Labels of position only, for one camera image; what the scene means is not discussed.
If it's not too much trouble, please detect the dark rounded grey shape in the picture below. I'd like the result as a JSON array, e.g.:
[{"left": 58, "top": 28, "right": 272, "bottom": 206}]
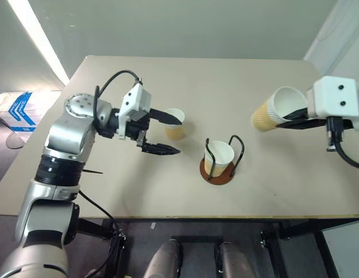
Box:
[
  {"left": 218, "top": 242, "right": 256, "bottom": 278},
  {"left": 146, "top": 240, "right": 182, "bottom": 278}
]

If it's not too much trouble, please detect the paper cup with ribbed sleeve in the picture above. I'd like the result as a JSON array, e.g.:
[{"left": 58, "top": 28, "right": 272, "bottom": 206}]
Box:
[{"left": 251, "top": 86, "right": 309, "bottom": 133}]

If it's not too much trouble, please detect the cardboard box with blue print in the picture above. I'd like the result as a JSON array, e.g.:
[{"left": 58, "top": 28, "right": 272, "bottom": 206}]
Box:
[{"left": 0, "top": 91, "right": 52, "bottom": 134}]

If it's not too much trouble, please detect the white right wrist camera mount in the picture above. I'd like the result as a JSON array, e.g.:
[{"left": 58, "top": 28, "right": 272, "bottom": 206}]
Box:
[{"left": 306, "top": 75, "right": 359, "bottom": 131}]

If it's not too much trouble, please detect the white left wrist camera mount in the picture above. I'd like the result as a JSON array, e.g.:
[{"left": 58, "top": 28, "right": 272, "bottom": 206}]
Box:
[{"left": 118, "top": 82, "right": 153, "bottom": 141}]

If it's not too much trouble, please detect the wire cup holder, brown base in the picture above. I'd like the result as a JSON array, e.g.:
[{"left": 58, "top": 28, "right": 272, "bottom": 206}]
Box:
[{"left": 199, "top": 134, "right": 245, "bottom": 186}]

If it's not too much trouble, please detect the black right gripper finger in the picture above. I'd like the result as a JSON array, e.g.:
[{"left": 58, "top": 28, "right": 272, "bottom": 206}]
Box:
[
  {"left": 276, "top": 118, "right": 316, "bottom": 130},
  {"left": 282, "top": 107, "right": 309, "bottom": 121}
]

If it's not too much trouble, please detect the white panel with black edge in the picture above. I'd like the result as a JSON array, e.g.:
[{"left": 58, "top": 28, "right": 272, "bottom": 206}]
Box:
[{"left": 320, "top": 218, "right": 359, "bottom": 278}]

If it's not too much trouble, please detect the grey round disc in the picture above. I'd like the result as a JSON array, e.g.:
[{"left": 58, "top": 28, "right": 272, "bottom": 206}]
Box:
[{"left": 5, "top": 133, "right": 25, "bottom": 150}]

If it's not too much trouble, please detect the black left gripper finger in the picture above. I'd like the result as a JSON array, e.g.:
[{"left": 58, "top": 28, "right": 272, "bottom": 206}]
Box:
[
  {"left": 142, "top": 142, "right": 182, "bottom": 156},
  {"left": 150, "top": 108, "right": 183, "bottom": 126}
]

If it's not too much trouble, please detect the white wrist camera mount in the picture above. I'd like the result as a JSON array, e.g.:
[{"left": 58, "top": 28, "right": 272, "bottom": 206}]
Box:
[
  {"left": 118, "top": 82, "right": 153, "bottom": 141},
  {"left": 306, "top": 75, "right": 359, "bottom": 131}
]

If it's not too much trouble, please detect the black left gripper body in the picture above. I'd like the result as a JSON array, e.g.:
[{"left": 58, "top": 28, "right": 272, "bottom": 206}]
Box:
[{"left": 125, "top": 109, "right": 153, "bottom": 153}]

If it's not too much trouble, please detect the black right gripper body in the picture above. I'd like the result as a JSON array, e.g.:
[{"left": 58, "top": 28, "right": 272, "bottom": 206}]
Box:
[{"left": 314, "top": 116, "right": 357, "bottom": 131}]

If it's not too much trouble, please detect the black table frame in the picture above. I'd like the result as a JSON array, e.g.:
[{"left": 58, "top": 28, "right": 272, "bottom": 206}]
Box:
[{"left": 76, "top": 217, "right": 339, "bottom": 278}]

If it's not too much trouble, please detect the black cable under left arm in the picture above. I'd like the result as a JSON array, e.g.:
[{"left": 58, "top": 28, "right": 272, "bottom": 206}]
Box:
[{"left": 77, "top": 189, "right": 128, "bottom": 276}]

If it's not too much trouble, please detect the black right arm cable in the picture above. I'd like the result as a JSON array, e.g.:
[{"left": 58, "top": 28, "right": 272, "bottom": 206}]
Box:
[{"left": 326, "top": 115, "right": 359, "bottom": 170}]

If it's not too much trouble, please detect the paper cup with tan sleeve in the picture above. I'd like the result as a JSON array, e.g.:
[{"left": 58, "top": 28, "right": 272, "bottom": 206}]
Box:
[
  {"left": 163, "top": 108, "right": 186, "bottom": 142},
  {"left": 204, "top": 140, "right": 235, "bottom": 178}
]

